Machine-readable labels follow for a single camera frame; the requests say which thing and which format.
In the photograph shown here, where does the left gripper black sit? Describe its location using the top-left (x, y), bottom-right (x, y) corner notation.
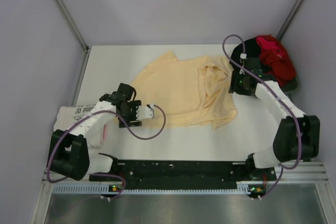
top-left (117, 100), bottom-right (141, 127)

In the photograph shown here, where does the cream yellow t shirt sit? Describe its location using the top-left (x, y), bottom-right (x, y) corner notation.
top-left (131, 51), bottom-right (237, 129)

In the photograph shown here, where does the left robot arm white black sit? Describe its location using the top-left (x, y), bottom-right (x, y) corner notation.
top-left (46, 83), bottom-right (141, 183)

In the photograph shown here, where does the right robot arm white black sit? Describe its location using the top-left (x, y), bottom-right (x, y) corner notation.
top-left (229, 54), bottom-right (320, 180)

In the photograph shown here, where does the black t shirt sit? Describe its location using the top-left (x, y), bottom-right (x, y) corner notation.
top-left (231, 37), bottom-right (272, 73)

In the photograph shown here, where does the red t shirt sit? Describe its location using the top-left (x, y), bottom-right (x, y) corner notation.
top-left (256, 35), bottom-right (296, 88)

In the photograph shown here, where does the grey plastic tray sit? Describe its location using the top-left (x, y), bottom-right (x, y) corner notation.
top-left (281, 77), bottom-right (298, 94)

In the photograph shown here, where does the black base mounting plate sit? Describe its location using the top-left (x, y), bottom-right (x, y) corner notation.
top-left (89, 158), bottom-right (278, 190)

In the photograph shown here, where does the white printed folded shirt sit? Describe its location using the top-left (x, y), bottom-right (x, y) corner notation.
top-left (54, 104), bottom-right (106, 149)

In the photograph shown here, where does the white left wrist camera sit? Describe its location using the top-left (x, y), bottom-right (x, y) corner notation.
top-left (136, 104), bottom-right (154, 121)

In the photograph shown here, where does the grey slotted cable duct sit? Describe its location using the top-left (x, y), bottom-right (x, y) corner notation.
top-left (53, 184), bottom-right (265, 195)

